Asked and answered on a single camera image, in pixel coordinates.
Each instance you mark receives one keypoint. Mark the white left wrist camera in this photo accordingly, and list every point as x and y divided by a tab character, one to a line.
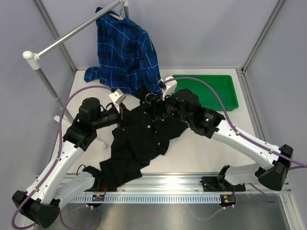
117	97

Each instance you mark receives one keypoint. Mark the white slotted cable duct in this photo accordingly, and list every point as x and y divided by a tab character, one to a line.
146	199

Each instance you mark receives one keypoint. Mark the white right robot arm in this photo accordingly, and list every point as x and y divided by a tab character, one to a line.
271	163

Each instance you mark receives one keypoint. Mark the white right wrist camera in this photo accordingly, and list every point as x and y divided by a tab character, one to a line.
168	86

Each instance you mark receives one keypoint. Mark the wooden hanger of blue shirt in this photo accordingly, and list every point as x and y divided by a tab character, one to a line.
120	16

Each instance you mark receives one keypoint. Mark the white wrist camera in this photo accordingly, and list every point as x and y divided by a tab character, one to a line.
168	86
117	97

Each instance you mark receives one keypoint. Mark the blue plaid shirt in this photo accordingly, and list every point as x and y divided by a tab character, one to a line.
126	55

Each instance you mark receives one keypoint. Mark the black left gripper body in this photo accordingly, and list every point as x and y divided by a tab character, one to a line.
112	117

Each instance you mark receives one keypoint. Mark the aluminium mounting rail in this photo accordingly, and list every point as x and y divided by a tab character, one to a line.
176	183

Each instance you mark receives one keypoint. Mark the black button shirt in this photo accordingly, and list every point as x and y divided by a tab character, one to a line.
144	140

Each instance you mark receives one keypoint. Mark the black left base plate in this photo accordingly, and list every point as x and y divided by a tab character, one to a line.
110	188

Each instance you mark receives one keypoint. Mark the silver clothes rack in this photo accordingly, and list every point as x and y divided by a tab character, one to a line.
34	58

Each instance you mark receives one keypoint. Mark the green plastic tray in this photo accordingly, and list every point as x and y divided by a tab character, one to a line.
222	85

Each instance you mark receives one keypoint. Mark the aluminium frame post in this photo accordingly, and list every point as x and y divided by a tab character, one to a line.
270	21

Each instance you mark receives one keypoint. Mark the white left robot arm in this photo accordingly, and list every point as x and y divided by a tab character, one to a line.
43	200

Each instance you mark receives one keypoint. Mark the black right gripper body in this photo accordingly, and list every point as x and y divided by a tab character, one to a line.
168	108

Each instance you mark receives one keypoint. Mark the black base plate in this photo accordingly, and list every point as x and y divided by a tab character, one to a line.
110	188
212	184

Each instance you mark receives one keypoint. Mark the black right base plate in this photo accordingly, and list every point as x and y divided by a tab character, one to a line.
212	184

